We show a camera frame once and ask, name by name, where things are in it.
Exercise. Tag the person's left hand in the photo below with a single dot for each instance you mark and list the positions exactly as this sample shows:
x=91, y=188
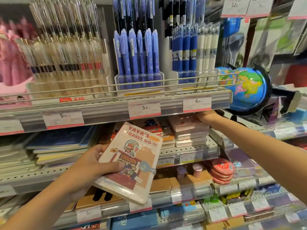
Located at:
x=81, y=173

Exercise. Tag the person's right hand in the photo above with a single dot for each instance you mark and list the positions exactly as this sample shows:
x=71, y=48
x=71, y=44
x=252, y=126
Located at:
x=209, y=116

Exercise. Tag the person's left thumb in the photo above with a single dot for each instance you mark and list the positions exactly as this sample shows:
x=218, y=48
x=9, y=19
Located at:
x=112, y=168

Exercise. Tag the cream cartoon print notebook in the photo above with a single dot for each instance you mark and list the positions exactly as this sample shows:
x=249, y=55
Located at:
x=130, y=162

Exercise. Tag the person's left forearm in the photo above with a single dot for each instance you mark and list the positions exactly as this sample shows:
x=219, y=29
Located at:
x=33, y=208

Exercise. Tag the person's right forearm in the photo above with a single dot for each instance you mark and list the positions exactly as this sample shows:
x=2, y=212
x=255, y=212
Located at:
x=261, y=150

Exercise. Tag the stack of brown kraft notebooks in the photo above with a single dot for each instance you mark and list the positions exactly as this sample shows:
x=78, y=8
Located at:
x=189, y=180
x=88, y=201

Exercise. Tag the white and pink price tag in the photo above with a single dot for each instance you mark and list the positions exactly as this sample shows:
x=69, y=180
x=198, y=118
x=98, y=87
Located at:
x=235, y=7
x=260, y=7
x=10, y=128
x=63, y=119
x=297, y=8
x=140, y=207
x=89, y=213
x=197, y=104
x=144, y=109

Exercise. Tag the stack of blue notebooks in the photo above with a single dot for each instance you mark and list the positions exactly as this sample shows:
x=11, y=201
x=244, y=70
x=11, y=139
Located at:
x=62, y=143

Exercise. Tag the blue box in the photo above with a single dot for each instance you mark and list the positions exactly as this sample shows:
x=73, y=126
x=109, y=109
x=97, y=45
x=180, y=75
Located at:
x=134, y=220

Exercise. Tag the stack of orange notebooks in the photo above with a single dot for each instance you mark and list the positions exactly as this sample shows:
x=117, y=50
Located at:
x=168, y=137

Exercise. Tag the small purple cylinder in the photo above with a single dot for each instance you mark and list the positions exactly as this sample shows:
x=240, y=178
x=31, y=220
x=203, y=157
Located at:
x=181, y=171

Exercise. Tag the perforated grey metal shelf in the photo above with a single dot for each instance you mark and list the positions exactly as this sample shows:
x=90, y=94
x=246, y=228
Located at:
x=191, y=153

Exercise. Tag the small pink cylinder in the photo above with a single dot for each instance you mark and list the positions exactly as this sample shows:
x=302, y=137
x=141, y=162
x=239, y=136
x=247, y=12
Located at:
x=197, y=170

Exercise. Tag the stack of pink notebooks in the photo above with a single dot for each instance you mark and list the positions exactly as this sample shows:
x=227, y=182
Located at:
x=189, y=130

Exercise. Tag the clear acrylic pen holder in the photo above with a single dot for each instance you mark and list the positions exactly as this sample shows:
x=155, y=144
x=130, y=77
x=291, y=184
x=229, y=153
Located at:
x=199, y=76
x=139, y=80

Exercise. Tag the stack of grey notebooks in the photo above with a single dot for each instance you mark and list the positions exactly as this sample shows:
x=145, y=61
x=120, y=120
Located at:
x=16, y=158

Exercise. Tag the stack of red round tins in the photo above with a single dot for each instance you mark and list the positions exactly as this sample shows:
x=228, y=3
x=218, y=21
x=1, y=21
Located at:
x=222, y=170

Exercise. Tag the row of periwinkle blue pens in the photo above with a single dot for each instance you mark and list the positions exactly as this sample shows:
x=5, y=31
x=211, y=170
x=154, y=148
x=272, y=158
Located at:
x=135, y=50

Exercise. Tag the row of clear gold pens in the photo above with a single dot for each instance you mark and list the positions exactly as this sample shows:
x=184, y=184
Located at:
x=64, y=52

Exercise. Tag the row of dark blue pens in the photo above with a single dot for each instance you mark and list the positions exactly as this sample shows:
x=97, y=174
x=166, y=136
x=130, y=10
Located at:
x=183, y=51

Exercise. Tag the pink pen display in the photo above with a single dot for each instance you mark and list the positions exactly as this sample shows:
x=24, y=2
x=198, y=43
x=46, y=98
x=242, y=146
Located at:
x=12, y=62

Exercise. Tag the small blue desk globe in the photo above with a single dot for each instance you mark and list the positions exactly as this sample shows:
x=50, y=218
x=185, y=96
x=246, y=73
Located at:
x=222, y=71

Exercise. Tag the row of white pens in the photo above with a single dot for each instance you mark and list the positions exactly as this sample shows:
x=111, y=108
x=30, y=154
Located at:
x=207, y=50

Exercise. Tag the large blue desk globe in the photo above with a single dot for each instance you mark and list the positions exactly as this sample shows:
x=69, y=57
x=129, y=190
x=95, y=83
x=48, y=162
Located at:
x=248, y=89

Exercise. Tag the row of black hanging pens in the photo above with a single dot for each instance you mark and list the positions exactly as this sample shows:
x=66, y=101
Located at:
x=178, y=11

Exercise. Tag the packaged blue scissors on hook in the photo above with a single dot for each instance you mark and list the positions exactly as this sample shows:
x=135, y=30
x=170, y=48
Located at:
x=233, y=43

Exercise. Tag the grey metal shelf with rail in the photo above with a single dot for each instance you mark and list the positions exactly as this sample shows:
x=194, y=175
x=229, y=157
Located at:
x=105, y=112

